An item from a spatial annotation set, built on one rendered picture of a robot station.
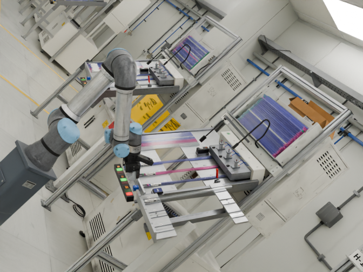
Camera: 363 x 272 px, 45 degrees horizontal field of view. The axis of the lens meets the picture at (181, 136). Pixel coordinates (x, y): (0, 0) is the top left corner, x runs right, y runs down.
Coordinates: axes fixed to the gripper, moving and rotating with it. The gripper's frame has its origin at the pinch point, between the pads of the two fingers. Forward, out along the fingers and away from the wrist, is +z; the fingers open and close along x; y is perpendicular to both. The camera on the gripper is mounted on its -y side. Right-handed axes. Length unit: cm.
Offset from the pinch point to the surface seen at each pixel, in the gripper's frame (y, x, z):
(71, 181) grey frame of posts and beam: 29, -60, 37
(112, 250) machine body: 10, -11, 60
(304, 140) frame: -98, 12, -23
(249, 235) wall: -142, -84, 142
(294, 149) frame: -92, 12, -17
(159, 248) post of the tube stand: -3.5, 36.4, 17.8
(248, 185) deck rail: -66, 10, 6
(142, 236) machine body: -6.8, -2.2, 43.8
